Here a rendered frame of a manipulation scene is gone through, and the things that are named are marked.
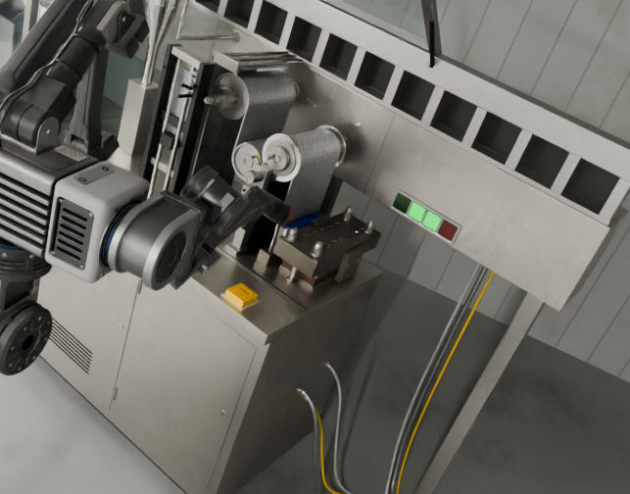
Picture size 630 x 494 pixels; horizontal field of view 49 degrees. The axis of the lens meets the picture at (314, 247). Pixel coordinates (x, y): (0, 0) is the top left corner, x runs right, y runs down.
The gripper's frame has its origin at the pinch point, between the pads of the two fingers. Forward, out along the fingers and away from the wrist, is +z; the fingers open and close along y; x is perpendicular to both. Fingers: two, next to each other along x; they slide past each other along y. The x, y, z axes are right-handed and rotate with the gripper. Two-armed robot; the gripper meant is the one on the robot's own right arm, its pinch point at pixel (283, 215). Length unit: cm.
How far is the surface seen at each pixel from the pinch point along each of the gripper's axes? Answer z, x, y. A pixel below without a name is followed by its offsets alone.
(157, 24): -11, 31, -75
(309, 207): 12.8, 7.0, 0.1
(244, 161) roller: -5.8, 7.6, -19.2
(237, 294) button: -15.7, -26.8, 9.6
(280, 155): -12.8, 14.6, -5.4
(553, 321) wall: 244, 37, 70
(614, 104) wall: 171, 145, 41
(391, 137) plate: 12.3, 40.6, 11.4
